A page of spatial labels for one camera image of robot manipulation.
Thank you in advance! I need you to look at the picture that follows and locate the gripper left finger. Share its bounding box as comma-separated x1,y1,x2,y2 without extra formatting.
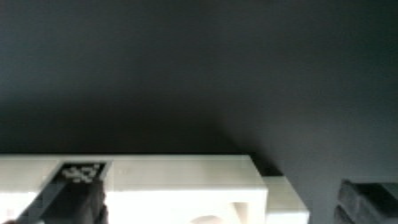
16,161,109,224

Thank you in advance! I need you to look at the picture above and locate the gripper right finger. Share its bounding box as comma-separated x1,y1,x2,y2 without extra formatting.
334,180,398,224

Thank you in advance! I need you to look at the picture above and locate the white square table top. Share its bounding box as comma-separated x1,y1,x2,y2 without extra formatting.
0,155,309,224

